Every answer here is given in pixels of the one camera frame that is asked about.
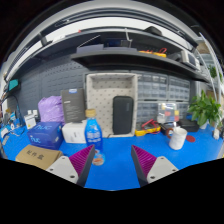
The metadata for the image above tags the yellow multimeter with red leads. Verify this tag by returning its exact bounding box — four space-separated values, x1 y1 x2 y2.
134 118 162 138

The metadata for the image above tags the small white carton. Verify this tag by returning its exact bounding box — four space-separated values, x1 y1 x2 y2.
23 113 37 130

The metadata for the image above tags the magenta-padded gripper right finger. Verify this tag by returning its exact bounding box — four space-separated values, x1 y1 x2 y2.
130 144 180 188

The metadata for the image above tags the brown cardboard box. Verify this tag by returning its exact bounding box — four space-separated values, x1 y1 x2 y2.
15 144 64 171

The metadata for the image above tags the beige pegboard tray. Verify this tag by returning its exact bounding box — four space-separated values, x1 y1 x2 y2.
85 72 139 138

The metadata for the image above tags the purple plastic bag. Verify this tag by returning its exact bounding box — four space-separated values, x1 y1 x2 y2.
37 95 66 124

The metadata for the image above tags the green potted plant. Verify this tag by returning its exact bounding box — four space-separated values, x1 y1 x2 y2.
187 89 223 130

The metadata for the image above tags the flat round red coaster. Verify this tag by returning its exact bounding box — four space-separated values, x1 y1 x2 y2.
185 134 197 144

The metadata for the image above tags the white shelf rack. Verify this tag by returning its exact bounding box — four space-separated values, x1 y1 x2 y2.
196 33 224 101

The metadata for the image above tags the white ribbed cup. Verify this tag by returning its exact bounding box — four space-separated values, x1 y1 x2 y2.
166 125 189 151

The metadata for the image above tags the blue drink bottle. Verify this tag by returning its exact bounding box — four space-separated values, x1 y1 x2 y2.
84 108 106 167

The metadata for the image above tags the black zip case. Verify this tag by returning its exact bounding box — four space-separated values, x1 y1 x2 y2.
112 95 135 136

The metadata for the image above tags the blue carton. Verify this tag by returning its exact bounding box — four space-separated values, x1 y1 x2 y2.
26 121 64 150

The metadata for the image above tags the dark grey carton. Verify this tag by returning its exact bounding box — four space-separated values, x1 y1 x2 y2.
60 87 87 124

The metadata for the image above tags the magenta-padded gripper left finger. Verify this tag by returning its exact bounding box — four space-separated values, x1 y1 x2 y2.
45 143 96 188

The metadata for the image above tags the black labelled box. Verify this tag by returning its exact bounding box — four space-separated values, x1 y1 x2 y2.
159 122 175 135

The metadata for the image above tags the dark overhead shelf unit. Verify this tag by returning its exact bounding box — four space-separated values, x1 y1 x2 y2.
3 9 214 84

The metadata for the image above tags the grey drawer cabinet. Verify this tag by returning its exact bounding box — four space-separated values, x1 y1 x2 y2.
167 75 192 102
136 100 160 124
137 72 169 102
178 101 191 120

